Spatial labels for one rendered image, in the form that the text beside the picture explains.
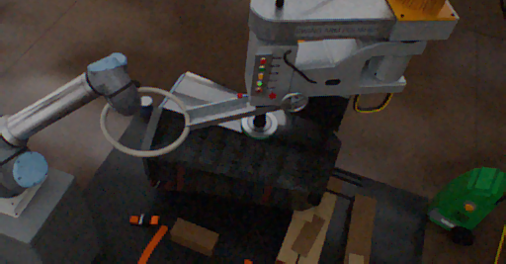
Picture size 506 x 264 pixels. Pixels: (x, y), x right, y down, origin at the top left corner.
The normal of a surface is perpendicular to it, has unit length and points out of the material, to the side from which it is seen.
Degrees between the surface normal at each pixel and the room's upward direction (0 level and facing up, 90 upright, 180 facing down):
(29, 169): 51
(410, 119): 0
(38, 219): 0
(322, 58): 4
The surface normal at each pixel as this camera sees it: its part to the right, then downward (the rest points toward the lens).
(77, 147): 0.09, -0.63
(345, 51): -0.56, -0.44
